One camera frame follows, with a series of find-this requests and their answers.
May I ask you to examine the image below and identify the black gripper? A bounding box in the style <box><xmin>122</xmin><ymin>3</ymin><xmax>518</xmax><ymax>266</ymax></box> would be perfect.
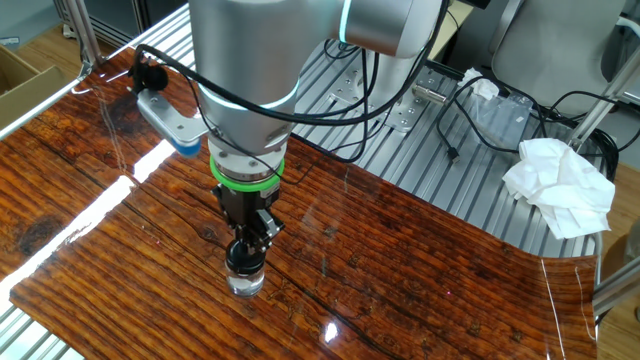
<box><xmin>211</xmin><ymin>182</ymin><xmax>287</xmax><ymax>255</ymax></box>

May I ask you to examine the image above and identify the black knobbed jar lid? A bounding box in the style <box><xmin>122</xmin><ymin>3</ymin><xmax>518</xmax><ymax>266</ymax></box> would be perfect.
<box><xmin>224</xmin><ymin>239</ymin><xmax>267</xmax><ymax>277</ymax></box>

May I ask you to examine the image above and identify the wood grain table mat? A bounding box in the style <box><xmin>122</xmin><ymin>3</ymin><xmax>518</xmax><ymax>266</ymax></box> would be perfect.
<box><xmin>0</xmin><ymin>46</ymin><xmax>600</xmax><ymax>360</ymax></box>

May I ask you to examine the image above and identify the silver round connector plug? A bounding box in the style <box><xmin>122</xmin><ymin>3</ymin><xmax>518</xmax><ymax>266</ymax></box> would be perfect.
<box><xmin>413</xmin><ymin>82</ymin><xmax>449</xmax><ymax>105</ymax></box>

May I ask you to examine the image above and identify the clear plastic bag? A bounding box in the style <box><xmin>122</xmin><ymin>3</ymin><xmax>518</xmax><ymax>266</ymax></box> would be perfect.
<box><xmin>467</xmin><ymin>92</ymin><xmax>534</xmax><ymax>151</ymax></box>

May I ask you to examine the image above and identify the small white tissue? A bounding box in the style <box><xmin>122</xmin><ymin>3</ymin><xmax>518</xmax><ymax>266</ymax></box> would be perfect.
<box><xmin>457</xmin><ymin>67</ymin><xmax>501</xmax><ymax>101</ymax></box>

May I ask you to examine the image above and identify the brown cardboard box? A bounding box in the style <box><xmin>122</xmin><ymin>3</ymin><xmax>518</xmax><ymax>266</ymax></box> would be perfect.
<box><xmin>0</xmin><ymin>43</ymin><xmax>69</xmax><ymax>129</ymax></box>

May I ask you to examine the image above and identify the crumpled white cloth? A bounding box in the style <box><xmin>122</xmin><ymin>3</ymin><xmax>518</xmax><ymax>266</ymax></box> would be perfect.
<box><xmin>501</xmin><ymin>137</ymin><xmax>617</xmax><ymax>240</ymax></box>

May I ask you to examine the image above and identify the grey office chair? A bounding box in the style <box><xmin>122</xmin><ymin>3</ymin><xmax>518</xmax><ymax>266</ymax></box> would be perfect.
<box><xmin>489</xmin><ymin>0</ymin><xmax>626</xmax><ymax>116</ymax></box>

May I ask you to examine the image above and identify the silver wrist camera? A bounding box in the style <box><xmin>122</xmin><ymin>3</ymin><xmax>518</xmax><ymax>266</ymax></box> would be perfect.
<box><xmin>135</xmin><ymin>87</ymin><xmax>210</xmax><ymax>159</ymax></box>

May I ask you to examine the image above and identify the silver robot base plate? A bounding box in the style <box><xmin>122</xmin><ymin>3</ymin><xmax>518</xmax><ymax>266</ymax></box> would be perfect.
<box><xmin>327</xmin><ymin>57</ymin><xmax>451</xmax><ymax>134</ymax></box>

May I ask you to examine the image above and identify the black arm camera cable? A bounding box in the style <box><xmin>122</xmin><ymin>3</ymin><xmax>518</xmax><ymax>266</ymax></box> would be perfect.
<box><xmin>127</xmin><ymin>0</ymin><xmax>451</xmax><ymax>187</ymax></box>

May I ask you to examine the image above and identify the black usb cable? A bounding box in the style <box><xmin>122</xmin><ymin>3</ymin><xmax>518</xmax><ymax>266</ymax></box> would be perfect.
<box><xmin>435</xmin><ymin>75</ymin><xmax>521</xmax><ymax>165</ymax></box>

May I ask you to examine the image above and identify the aluminium frame rail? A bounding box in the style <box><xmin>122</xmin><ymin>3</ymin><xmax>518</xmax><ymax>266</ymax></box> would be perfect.
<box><xmin>0</xmin><ymin>60</ymin><xmax>95</xmax><ymax>141</ymax></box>

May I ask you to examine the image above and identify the aluminium frame post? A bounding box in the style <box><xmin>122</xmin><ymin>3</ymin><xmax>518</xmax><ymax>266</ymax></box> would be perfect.
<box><xmin>62</xmin><ymin>0</ymin><xmax>106</xmax><ymax>69</ymax></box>
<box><xmin>567</xmin><ymin>54</ymin><xmax>640</xmax><ymax>151</ymax></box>
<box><xmin>592</xmin><ymin>257</ymin><xmax>640</xmax><ymax>317</ymax></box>

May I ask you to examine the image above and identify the black cable bundle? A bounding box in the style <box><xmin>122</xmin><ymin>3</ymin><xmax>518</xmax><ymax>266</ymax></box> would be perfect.
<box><xmin>529</xmin><ymin>89</ymin><xmax>640</xmax><ymax>181</ymax></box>

